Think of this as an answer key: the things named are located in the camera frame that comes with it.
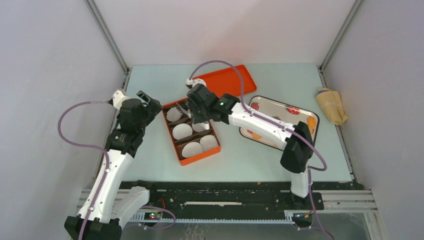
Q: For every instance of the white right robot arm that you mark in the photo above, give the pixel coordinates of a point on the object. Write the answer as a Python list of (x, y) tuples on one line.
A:
[(293, 139)]

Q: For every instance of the orange cookie box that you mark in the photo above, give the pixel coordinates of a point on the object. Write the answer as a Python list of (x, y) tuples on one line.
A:
[(195, 137)]

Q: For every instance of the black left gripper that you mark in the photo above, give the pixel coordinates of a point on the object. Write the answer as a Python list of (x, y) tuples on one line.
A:
[(152, 109)]

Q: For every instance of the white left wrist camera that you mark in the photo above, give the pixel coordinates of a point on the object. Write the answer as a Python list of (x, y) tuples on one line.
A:
[(118, 97)]

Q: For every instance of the yellow cloth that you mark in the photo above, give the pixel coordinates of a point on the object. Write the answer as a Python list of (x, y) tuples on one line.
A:
[(330, 103)]

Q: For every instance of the strawberry pattern tray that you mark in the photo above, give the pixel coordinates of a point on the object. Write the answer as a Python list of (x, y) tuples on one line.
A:
[(282, 112)]

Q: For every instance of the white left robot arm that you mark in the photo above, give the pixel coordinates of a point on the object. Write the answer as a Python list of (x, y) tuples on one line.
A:
[(100, 218)]

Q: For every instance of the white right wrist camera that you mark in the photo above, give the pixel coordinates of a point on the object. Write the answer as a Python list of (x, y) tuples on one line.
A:
[(190, 83)]

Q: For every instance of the orange box lid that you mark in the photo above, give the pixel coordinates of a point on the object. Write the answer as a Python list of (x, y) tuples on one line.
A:
[(226, 81)]

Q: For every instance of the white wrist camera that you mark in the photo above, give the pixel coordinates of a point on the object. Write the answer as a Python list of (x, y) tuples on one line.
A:
[(118, 97), (190, 83)]

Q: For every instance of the white paper cup liner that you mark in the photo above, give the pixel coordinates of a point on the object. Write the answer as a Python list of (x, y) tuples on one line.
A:
[(191, 149), (208, 142), (198, 127), (181, 131), (173, 114)]

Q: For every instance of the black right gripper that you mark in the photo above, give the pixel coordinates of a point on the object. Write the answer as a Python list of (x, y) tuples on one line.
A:
[(196, 119)]

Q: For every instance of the clear plastic tongs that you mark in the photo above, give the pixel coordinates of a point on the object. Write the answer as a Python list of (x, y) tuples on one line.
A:
[(184, 109)]

